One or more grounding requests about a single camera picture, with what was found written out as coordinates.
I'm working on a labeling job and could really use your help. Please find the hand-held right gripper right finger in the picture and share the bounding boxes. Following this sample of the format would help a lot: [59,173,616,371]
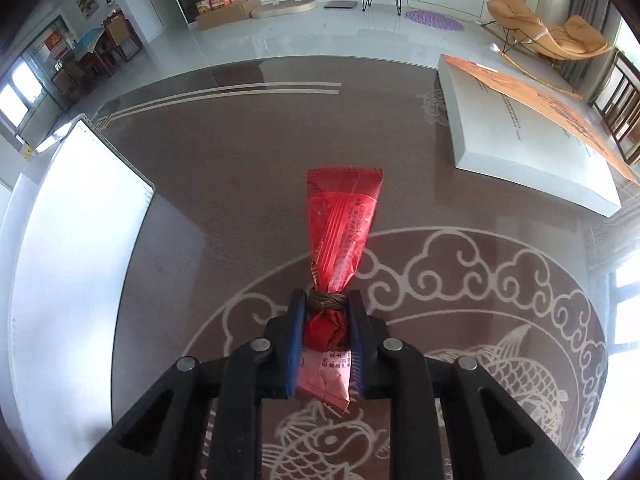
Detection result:
[346,290,583,480]

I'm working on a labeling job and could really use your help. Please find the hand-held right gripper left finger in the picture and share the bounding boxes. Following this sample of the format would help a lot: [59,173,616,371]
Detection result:
[67,287,308,480]

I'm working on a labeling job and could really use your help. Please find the red packet with twine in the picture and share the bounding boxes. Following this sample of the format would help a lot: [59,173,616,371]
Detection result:
[295,167,385,416]

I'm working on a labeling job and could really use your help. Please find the white board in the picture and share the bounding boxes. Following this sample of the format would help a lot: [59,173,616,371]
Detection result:
[7,115,156,456]

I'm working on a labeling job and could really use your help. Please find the white box with orange cover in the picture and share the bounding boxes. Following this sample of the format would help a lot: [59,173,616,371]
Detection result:
[437,54,640,218]

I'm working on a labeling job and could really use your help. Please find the beige flat cushion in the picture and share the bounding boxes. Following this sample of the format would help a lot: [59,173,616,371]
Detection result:
[250,0,318,20]

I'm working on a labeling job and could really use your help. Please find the cardboard box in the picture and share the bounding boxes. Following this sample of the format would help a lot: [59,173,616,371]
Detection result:
[195,0,262,31]

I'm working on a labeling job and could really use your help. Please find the purple round mat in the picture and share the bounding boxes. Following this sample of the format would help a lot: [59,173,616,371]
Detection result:
[404,9,466,33]

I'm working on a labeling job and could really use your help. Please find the orange snack boxes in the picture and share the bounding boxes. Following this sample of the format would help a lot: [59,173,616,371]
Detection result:
[196,0,237,15]

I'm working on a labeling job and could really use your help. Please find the wooden dining chair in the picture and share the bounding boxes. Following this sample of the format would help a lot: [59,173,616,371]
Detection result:
[102,12,146,63]

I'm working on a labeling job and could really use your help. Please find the dark wooden chair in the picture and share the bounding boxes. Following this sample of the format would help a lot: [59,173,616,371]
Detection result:
[592,50,640,166]

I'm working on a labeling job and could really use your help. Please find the wooden dining table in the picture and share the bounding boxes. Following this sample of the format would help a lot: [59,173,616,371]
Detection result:
[65,27,118,78]

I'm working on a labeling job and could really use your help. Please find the orange lounge chair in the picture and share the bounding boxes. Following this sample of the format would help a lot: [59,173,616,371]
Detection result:
[486,0,615,68]

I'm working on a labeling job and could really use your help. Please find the red door poster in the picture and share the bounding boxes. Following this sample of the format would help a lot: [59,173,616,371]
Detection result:
[44,30,68,58]

